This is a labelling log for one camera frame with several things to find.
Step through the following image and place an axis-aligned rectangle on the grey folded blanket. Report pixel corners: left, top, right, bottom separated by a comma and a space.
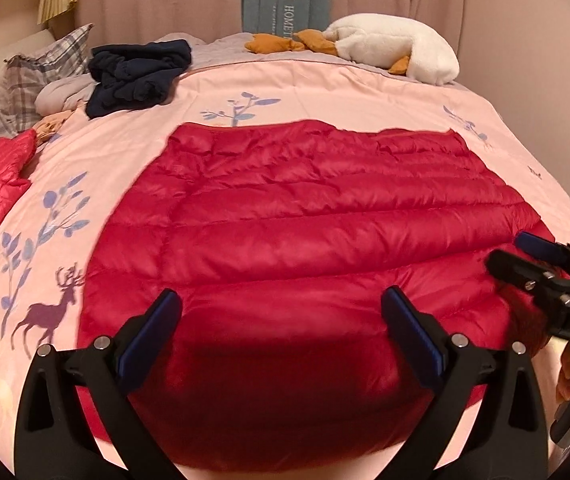
34, 74, 97, 117

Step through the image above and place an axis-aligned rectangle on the plaid grey pillow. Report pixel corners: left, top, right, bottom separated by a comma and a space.
0, 23, 94, 139

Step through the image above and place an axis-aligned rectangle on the pink deer print duvet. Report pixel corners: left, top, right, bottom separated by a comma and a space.
0, 60, 570, 479

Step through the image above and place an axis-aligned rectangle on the navy blue folded garment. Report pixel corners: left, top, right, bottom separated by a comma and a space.
85, 39, 193, 119

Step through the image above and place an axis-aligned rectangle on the small orange cloth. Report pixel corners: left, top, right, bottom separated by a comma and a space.
32, 110, 73, 145

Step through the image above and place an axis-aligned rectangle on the red quilted down jacket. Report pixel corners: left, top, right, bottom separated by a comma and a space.
78, 120, 548, 471

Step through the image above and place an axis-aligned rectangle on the person's right hand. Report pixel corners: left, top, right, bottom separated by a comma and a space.
556, 342, 570, 404

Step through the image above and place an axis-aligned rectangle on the white goose plush toy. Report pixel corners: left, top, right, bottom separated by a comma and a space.
245, 13, 460, 86

